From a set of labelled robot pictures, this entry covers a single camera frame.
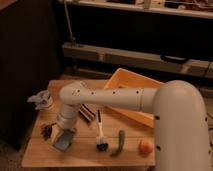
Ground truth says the yellow plastic bin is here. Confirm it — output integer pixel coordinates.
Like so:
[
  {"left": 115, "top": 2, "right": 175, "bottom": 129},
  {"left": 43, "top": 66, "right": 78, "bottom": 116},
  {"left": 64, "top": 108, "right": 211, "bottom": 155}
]
[{"left": 104, "top": 68, "right": 162, "bottom": 128}]

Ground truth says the brown chocolate bar toy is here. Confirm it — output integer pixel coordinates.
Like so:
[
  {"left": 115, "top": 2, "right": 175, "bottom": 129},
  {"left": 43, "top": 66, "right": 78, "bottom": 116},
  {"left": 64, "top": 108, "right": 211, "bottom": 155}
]
[{"left": 79, "top": 105, "right": 95, "bottom": 123}]

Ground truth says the wooden shelf board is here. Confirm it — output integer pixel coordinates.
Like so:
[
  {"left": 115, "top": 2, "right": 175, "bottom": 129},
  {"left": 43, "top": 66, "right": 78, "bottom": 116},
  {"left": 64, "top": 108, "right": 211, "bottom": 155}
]
[{"left": 56, "top": 0, "right": 213, "bottom": 19}]

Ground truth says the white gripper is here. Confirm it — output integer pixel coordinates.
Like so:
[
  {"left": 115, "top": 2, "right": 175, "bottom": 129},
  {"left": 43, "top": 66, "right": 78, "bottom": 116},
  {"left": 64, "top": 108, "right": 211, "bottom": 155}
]
[{"left": 51, "top": 114, "right": 78, "bottom": 146}]

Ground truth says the orange peach fruit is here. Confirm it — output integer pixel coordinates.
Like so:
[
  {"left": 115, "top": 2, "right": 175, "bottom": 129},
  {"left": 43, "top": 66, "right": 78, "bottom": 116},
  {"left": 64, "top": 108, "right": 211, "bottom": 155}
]
[{"left": 139, "top": 139, "right": 153, "bottom": 156}]

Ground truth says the grey blue sponge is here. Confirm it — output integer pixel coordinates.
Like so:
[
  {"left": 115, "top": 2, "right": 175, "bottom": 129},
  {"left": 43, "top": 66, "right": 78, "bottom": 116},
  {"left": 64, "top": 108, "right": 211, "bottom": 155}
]
[{"left": 53, "top": 130, "right": 71, "bottom": 151}]

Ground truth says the black cabinet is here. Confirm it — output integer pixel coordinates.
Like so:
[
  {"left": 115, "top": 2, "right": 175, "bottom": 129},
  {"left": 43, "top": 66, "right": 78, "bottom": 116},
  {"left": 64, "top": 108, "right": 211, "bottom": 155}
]
[{"left": 0, "top": 0, "right": 61, "bottom": 150}]

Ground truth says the white handled dish brush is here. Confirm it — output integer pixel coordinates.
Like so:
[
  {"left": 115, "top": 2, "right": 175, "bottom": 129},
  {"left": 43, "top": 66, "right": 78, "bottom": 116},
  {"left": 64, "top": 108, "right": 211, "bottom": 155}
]
[{"left": 96, "top": 111, "right": 108, "bottom": 152}]

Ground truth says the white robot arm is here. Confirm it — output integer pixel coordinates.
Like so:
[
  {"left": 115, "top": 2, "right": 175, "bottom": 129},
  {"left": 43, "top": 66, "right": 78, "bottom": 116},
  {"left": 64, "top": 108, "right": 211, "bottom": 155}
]
[{"left": 57, "top": 80, "right": 212, "bottom": 171}]

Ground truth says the grey metal rail beam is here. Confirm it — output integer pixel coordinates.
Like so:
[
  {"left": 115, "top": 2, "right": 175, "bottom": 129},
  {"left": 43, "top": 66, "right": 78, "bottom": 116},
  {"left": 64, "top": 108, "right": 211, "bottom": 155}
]
[{"left": 62, "top": 42, "right": 213, "bottom": 79}]

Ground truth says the green chili pepper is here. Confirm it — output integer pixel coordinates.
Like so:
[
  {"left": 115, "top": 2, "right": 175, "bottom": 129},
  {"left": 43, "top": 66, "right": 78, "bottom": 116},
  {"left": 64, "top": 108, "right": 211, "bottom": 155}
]
[{"left": 110, "top": 130, "right": 126, "bottom": 157}]

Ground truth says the vertical metal pole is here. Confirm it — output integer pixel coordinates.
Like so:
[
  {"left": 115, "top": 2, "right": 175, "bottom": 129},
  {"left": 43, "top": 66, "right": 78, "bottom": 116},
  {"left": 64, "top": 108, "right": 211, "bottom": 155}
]
[{"left": 63, "top": 0, "right": 76, "bottom": 45}]

